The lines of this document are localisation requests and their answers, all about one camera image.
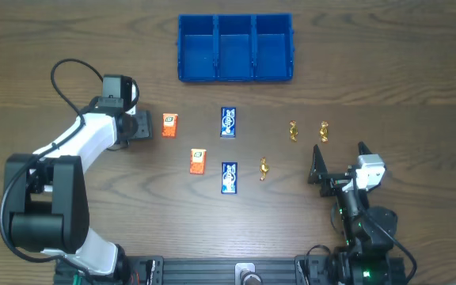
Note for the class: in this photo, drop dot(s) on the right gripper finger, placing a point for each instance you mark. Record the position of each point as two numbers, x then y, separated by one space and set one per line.
364 149
317 168

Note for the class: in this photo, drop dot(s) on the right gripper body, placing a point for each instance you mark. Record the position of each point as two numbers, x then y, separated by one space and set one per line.
337 184

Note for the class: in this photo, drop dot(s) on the gold candy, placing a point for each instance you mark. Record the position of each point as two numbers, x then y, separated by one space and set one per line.
263 169
324 131
293 131

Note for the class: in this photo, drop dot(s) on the blue candy pack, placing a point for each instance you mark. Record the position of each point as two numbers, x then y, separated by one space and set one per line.
229 178
228 122

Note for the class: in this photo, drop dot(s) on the orange candy box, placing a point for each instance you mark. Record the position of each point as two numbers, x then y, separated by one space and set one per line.
198 164
169 128

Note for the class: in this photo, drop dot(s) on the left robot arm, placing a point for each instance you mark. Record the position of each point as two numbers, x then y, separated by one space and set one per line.
93 134

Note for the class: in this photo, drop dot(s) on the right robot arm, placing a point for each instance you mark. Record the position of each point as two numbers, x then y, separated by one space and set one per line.
370 237

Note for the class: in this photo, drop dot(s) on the blue tray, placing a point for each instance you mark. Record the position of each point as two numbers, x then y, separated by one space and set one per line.
236 59

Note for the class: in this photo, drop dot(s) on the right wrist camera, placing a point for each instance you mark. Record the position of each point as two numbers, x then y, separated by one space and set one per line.
370 172

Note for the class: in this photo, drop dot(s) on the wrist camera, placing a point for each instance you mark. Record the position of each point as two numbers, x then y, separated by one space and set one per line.
113 89
370 172

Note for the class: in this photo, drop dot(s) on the mounting rail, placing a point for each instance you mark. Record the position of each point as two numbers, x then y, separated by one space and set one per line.
204 271

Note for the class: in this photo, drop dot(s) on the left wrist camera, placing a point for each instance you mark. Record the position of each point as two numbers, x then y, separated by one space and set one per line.
113 89

